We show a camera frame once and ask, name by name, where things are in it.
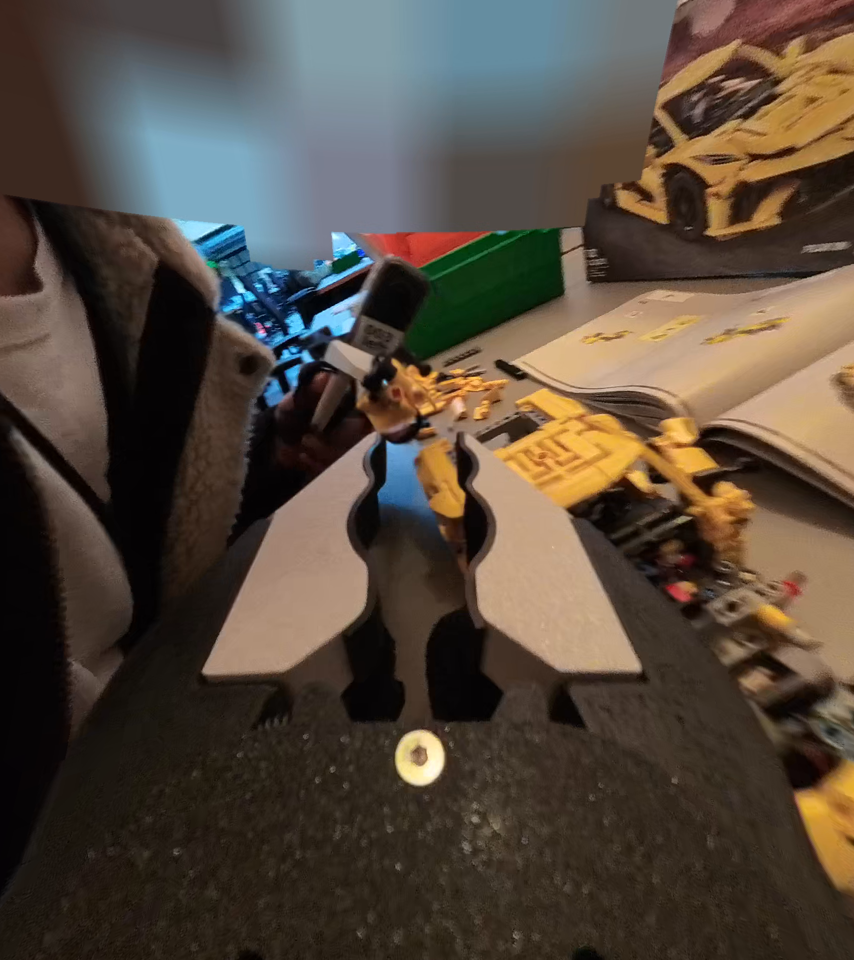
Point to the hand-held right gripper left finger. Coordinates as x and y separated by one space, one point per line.
284 600

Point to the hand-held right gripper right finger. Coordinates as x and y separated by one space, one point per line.
554 600

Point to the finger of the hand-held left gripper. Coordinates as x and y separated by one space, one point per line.
348 360

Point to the yellow brick side assembly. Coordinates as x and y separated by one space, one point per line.
400 397

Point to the yellow brick toy car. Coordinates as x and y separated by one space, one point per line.
577 457

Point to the person's left forearm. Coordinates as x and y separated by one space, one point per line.
262 487

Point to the person's left hand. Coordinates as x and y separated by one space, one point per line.
299 442

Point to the orange bag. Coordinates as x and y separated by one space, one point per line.
419 244

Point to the black brick beam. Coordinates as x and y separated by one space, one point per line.
511 369
463 357

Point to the green plastic bin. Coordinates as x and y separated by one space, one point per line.
494 292

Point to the pile of yellow brick pieces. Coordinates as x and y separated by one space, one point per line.
472 386

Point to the person's fleece-lined jacket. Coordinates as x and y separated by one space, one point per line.
194 450

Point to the open instruction book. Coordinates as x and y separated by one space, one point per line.
734 360

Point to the person's white shirt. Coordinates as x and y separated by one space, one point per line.
37 375

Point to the printed toy car box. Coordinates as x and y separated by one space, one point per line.
771 135

